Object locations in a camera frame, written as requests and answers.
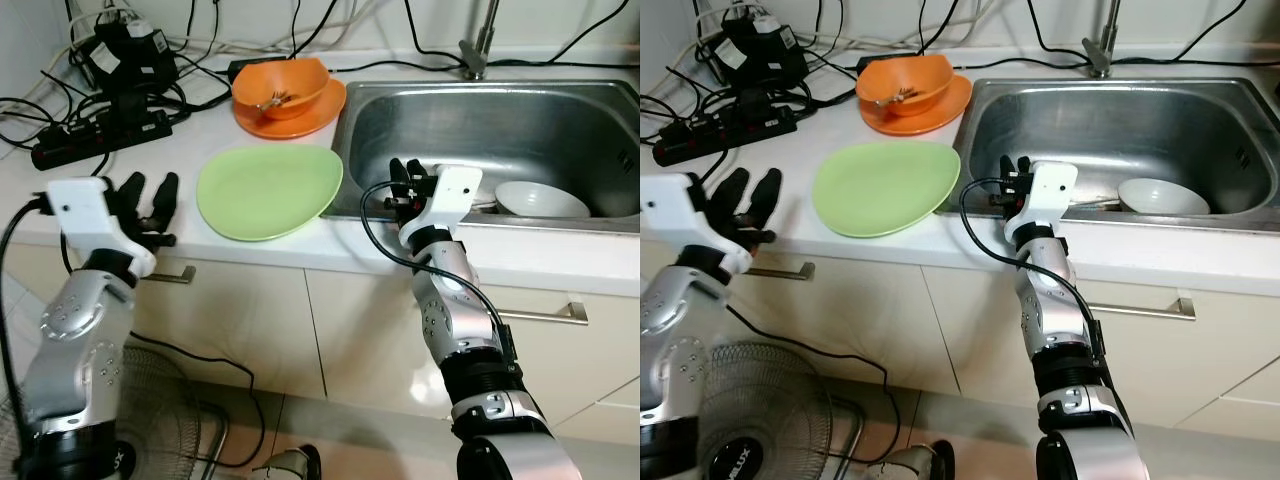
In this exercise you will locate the white bowl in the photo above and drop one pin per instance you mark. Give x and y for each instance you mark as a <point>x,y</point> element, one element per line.
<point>540,200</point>
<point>1160,195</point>

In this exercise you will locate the stainless steel sink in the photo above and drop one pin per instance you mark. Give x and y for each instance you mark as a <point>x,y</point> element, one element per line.
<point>500,130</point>
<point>1130,130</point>

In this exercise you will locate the light green plate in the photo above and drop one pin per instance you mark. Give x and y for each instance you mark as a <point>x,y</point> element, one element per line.
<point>885,185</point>
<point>270,190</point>

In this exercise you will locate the small flat black adapter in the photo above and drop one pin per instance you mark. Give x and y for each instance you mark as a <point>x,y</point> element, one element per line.
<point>250,65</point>
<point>880,62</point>

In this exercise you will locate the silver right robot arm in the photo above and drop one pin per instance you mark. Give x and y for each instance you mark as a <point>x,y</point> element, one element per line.
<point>455,310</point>
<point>1050,310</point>

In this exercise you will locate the golden metal fork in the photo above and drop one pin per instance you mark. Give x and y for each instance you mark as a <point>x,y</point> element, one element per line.
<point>278,100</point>
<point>900,97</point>

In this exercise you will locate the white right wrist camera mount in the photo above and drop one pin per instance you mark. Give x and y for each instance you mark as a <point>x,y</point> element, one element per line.
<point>450,195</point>
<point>1050,190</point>

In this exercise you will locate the grey floor fan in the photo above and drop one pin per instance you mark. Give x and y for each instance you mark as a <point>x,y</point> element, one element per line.
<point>170,430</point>
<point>790,420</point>

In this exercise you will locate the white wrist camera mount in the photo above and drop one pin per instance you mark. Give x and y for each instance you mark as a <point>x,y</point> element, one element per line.
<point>675,205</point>
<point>85,210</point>
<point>1050,190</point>
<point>450,195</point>

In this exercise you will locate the orange plate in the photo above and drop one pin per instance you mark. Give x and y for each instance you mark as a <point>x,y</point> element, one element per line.
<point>325,110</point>
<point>950,105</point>

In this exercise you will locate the black power strip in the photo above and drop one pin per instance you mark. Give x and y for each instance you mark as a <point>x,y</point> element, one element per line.
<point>720,130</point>
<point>100,130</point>

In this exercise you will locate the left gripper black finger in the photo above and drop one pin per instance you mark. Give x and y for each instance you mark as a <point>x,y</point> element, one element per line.
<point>733,188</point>
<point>765,192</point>
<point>165,195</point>
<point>130,190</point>

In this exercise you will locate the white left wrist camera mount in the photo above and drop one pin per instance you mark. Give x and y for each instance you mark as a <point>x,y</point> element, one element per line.
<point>85,210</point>
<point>675,205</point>

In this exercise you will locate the chrome faucet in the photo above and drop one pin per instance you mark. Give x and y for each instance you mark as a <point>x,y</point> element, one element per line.
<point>1102,50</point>
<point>477,50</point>

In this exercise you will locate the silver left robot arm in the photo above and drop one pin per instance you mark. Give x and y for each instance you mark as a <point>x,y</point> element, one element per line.
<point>75,350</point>
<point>680,350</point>

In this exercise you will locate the orange bowl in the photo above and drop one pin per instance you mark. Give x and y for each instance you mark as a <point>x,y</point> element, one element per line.
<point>300,75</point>
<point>925,72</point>

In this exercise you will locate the cream cabinet door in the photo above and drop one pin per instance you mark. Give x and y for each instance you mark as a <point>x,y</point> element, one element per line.
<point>380,340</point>
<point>250,320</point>
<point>1000,340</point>
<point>860,320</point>

